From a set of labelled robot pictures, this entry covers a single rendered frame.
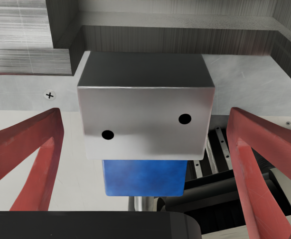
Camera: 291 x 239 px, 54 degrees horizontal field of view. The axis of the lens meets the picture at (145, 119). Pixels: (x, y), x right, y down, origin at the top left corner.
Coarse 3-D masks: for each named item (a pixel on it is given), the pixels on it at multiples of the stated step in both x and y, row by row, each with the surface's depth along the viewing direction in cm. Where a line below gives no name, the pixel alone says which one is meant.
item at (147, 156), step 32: (96, 64) 12; (128, 64) 12; (160, 64) 12; (192, 64) 12; (96, 96) 10; (128, 96) 10; (160, 96) 10; (192, 96) 10; (96, 128) 11; (128, 128) 11; (160, 128) 11; (192, 128) 11; (128, 160) 14; (160, 160) 14; (128, 192) 15; (160, 192) 15
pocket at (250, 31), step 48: (48, 0) 5; (96, 0) 8; (144, 0) 8; (192, 0) 8; (240, 0) 8; (288, 0) 7; (96, 48) 7; (144, 48) 7; (192, 48) 7; (240, 48) 7; (288, 48) 6
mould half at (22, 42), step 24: (0, 0) 5; (24, 0) 5; (0, 24) 5; (24, 24) 5; (48, 24) 5; (0, 48) 6; (24, 48) 6; (48, 48) 6; (0, 72) 6; (24, 72) 6; (48, 72) 6
